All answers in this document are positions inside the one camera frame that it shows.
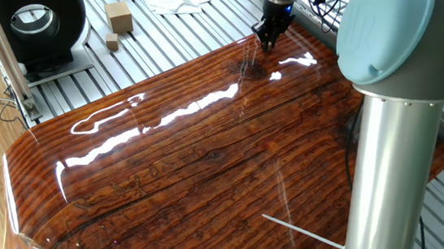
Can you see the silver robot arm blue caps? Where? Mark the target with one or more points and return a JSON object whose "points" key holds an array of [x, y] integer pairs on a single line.
{"points": [[388, 177]]}

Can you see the large tan cube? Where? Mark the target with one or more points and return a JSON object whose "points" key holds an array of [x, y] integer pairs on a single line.
{"points": [[119, 16]]}

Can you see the medium tan cube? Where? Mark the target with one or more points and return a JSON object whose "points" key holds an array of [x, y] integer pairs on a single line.
{"points": [[112, 42]]}

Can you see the glossy wood-print table mat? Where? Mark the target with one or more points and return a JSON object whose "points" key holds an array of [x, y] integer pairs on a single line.
{"points": [[221, 173]]}

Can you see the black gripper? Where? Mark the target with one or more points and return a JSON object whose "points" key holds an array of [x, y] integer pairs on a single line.
{"points": [[277, 13]]}

